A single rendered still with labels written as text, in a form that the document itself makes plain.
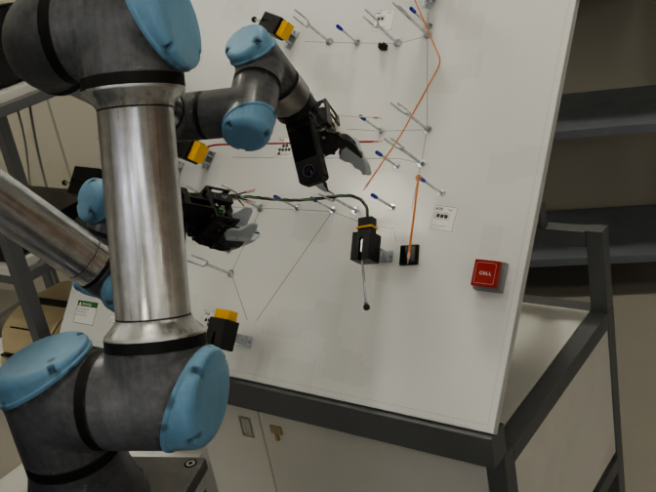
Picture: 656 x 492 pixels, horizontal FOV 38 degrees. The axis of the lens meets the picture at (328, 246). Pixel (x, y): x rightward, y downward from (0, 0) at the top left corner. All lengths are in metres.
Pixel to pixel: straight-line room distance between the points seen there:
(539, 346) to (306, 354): 0.52
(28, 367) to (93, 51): 0.36
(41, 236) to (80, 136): 3.65
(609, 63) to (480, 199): 2.52
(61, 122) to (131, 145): 4.04
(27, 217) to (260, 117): 0.36
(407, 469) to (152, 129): 1.08
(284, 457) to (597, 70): 2.65
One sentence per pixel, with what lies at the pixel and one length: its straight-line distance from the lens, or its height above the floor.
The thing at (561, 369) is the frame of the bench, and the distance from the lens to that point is 2.02.
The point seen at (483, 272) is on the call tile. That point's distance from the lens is 1.74.
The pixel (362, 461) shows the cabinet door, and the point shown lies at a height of 0.70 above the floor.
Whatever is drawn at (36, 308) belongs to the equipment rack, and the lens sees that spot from 2.45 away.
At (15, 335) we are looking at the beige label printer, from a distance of 2.70.
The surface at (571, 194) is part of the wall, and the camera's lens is 4.47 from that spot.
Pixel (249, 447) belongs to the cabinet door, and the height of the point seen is 0.66.
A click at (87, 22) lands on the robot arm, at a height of 1.74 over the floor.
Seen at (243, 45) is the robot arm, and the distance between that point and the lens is 1.47.
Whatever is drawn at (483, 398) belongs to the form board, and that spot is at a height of 0.91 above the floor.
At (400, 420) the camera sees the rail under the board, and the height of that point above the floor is 0.86.
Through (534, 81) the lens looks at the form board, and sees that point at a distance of 1.87.
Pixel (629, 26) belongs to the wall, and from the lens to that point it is 4.25.
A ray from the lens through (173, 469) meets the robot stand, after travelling 1.28.
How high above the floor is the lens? 1.87
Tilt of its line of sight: 23 degrees down
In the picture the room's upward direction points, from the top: 11 degrees counter-clockwise
